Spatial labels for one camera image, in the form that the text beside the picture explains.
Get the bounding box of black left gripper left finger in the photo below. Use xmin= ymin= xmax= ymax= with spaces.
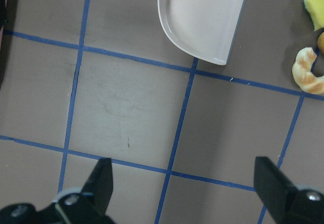
xmin=1 ymin=158 xmax=113 ymax=223

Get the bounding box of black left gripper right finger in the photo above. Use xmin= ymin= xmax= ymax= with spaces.
xmin=254 ymin=156 xmax=323 ymax=223

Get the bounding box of toy croissant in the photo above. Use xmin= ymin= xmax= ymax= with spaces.
xmin=292 ymin=47 xmax=323 ymax=95

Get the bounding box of toy potato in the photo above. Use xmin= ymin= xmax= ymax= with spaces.
xmin=317 ymin=32 xmax=324 ymax=55

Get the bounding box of yellow sponge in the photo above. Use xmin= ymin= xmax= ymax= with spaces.
xmin=304 ymin=0 xmax=323 ymax=31

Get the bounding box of beige plastic dustpan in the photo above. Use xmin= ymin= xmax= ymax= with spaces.
xmin=157 ymin=0 xmax=244 ymax=66

